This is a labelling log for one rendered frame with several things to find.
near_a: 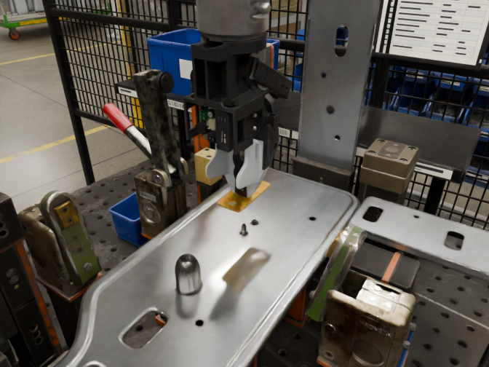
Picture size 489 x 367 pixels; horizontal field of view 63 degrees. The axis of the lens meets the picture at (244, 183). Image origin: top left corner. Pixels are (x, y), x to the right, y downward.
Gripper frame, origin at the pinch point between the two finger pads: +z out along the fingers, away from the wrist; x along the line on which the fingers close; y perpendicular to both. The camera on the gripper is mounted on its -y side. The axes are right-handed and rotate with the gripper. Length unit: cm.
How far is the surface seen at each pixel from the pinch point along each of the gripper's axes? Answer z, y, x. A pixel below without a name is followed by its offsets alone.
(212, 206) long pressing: 8.7, -2.9, -8.2
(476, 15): -16, -55, 18
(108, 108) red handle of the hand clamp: -5.7, 0.8, -25.4
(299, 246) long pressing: 8.7, -1.6, 8.2
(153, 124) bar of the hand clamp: -5.9, 1.8, -14.4
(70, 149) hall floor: 110, -116, -236
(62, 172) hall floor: 110, -91, -210
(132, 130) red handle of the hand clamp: -2.8, 0.4, -21.0
